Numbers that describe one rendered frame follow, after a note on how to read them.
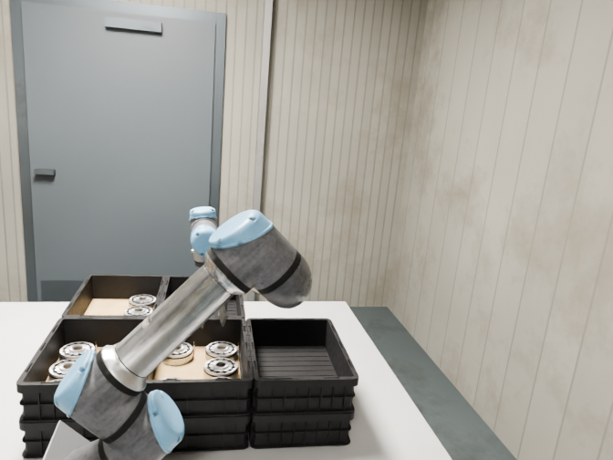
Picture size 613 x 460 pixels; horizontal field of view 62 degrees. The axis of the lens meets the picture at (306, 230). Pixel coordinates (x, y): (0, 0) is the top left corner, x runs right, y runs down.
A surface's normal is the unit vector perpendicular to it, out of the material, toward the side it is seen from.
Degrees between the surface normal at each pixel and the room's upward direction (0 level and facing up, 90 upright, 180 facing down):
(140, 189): 90
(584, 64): 90
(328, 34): 90
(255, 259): 88
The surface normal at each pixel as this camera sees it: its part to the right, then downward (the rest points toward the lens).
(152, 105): 0.20, 0.27
